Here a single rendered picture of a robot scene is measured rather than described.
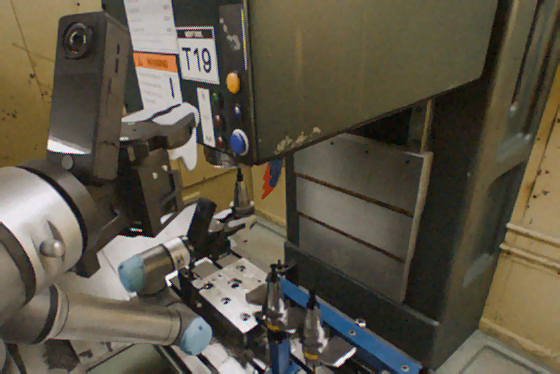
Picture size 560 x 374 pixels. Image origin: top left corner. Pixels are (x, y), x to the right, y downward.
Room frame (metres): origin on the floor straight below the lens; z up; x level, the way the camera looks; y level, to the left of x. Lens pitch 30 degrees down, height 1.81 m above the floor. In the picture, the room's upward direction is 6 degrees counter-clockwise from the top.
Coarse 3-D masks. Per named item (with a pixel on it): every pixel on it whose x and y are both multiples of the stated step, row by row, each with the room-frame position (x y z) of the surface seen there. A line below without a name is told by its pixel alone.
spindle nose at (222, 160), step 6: (204, 150) 0.86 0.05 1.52; (210, 150) 0.83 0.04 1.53; (216, 150) 0.82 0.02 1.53; (210, 156) 0.84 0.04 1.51; (216, 156) 0.82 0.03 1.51; (222, 156) 0.81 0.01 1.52; (228, 156) 0.81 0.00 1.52; (210, 162) 0.84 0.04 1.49; (216, 162) 0.83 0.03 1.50; (222, 162) 0.82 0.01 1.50; (228, 162) 0.81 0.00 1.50; (234, 162) 0.81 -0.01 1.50
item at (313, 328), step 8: (312, 312) 0.55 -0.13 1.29; (320, 312) 0.55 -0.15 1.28; (304, 320) 0.56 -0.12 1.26; (312, 320) 0.54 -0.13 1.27; (320, 320) 0.55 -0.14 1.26; (304, 328) 0.55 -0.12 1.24; (312, 328) 0.54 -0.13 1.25; (320, 328) 0.54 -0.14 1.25; (312, 336) 0.54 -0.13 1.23; (320, 336) 0.54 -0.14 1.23
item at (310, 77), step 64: (192, 0) 0.60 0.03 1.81; (256, 0) 0.51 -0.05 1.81; (320, 0) 0.57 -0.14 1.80; (384, 0) 0.65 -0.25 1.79; (448, 0) 0.76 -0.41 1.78; (128, 64) 0.81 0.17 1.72; (256, 64) 0.51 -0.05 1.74; (320, 64) 0.57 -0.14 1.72; (384, 64) 0.66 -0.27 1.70; (448, 64) 0.78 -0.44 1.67; (256, 128) 0.51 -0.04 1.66; (320, 128) 0.58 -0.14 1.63
